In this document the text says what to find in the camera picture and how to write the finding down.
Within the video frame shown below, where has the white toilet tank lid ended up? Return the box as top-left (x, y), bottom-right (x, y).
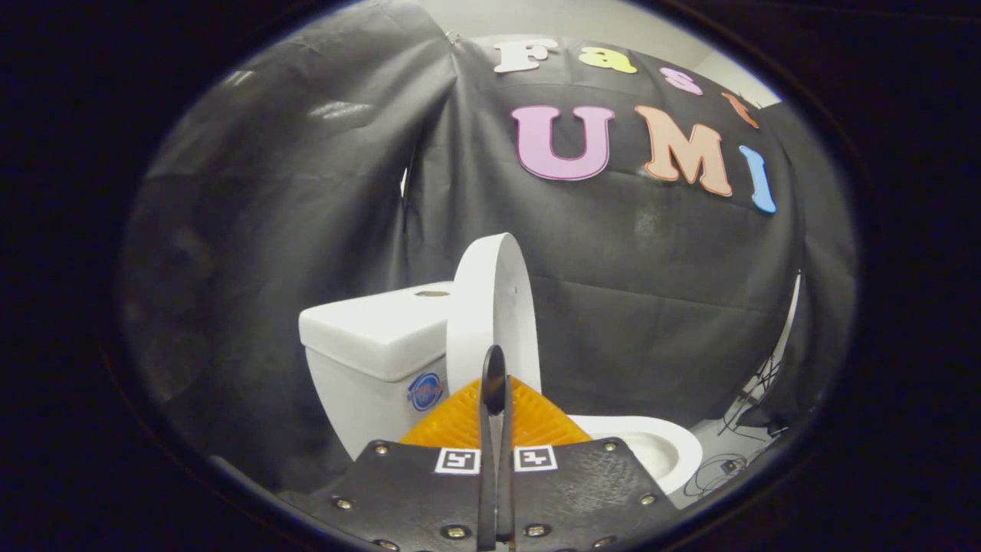
top-left (299, 282), bottom-right (455, 383)

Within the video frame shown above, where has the plain black cloth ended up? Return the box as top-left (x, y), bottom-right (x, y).
top-left (738, 100), bottom-right (859, 432)
top-left (117, 0), bottom-right (461, 493)

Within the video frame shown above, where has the black light stand tripod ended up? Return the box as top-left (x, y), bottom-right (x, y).
top-left (719, 351), bottom-right (781, 439)

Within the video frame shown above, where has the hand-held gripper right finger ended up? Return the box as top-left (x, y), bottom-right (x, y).
top-left (498, 376), bottom-right (680, 551)

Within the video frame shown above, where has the black backdrop cloth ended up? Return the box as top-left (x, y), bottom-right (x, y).
top-left (402, 34), bottom-right (807, 432)

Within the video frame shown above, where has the white toilet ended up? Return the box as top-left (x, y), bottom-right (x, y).
top-left (299, 282), bottom-right (704, 499)

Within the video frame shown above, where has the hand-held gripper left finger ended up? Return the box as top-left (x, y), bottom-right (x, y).
top-left (310, 376), bottom-right (497, 551)

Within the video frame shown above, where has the coiled black cable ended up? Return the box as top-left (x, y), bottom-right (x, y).
top-left (681, 452), bottom-right (750, 501)

